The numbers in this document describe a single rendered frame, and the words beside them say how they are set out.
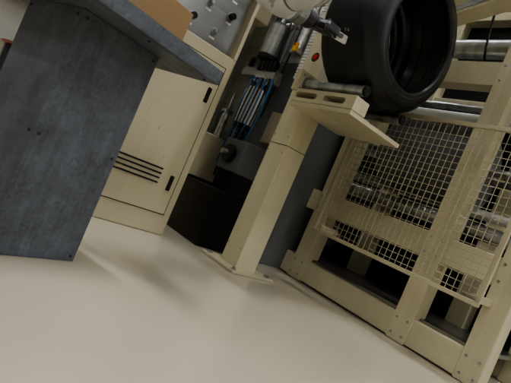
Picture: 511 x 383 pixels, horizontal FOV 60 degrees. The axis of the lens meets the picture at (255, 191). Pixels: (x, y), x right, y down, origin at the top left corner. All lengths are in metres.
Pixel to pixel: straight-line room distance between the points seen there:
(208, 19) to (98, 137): 1.09
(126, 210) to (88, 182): 0.81
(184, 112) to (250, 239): 0.66
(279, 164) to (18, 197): 1.21
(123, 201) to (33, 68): 0.94
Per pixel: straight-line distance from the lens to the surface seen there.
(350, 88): 1.85
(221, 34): 2.21
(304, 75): 2.04
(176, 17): 1.30
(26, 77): 1.25
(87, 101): 1.20
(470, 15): 2.45
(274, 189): 2.08
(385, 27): 1.82
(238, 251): 2.09
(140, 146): 2.01
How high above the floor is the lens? 0.39
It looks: level
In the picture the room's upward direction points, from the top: 23 degrees clockwise
